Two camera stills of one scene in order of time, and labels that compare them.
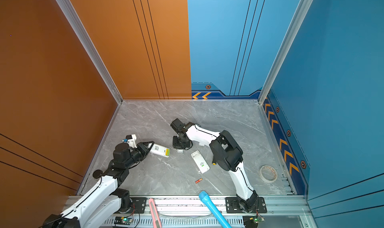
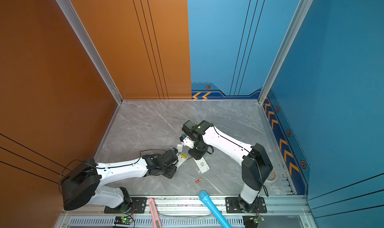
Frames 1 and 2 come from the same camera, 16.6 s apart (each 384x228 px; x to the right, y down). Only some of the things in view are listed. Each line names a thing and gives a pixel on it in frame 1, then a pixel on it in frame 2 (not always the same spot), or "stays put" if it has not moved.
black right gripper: x=175 y=145 -> x=196 y=156
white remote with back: x=200 y=161 stays put
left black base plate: x=139 y=204 stays put
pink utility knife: x=156 y=223 stays put
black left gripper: x=142 y=147 -> x=171 y=175
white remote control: x=160 y=150 -> x=181 y=157
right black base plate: x=257 y=204 stays put
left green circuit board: x=123 y=220 stays put
